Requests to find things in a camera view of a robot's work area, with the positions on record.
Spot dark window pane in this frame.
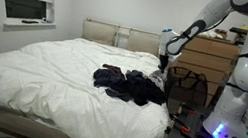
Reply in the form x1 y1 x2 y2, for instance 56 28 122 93
0 0 49 25

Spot white cloth on dresser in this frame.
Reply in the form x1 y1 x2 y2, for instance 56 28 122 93
200 28 225 41

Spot small brown box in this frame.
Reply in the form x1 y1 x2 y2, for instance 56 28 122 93
212 27 230 41

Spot small white sill object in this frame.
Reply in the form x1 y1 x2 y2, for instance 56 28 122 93
40 16 54 26

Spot black mesh laundry bag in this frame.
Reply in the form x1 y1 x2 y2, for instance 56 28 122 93
159 64 213 121

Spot bed with white duvet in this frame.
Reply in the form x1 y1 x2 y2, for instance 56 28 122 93
0 24 191 138

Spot pile of dark socks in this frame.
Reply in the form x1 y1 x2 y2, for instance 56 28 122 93
89 62 171 111

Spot black remote control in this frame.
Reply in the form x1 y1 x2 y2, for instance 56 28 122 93
20 17 41 26

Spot black metal shelf stand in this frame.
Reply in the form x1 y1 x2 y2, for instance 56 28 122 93
227 26 248 47

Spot beige headboard cushion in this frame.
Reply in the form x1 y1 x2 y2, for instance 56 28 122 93
80 19 119 47
125 28 164 58

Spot light wooden dresser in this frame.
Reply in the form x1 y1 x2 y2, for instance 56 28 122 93
162 29 241 112

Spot wooden headboard frame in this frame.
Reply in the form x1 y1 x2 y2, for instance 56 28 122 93
79 17 170 61

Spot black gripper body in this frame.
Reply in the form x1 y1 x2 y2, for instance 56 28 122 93
157 52 171 68

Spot dark red sock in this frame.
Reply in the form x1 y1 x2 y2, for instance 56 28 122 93
100 62 124 75

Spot orange handled black clamp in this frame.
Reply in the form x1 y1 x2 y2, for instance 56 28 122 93
167 114 194 135
177 102 199 117

